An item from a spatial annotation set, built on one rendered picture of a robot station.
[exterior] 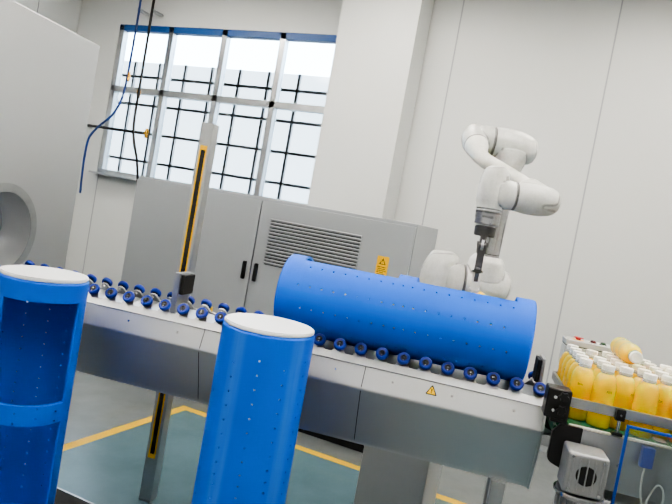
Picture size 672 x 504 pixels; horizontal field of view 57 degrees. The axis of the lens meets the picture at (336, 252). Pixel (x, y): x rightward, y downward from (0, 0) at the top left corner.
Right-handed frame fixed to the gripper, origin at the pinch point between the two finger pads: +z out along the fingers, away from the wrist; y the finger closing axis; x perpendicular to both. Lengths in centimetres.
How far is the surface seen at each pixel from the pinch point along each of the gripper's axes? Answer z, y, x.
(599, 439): 38, 28, 44
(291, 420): 48, 50, -45
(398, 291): 7.2, 16.5, -24.5
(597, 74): -151, -255, 60
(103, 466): 125, -45, -157
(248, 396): 41, 59, -57
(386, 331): 20.9, 19.0, -25.8
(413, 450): 60, 13, -10
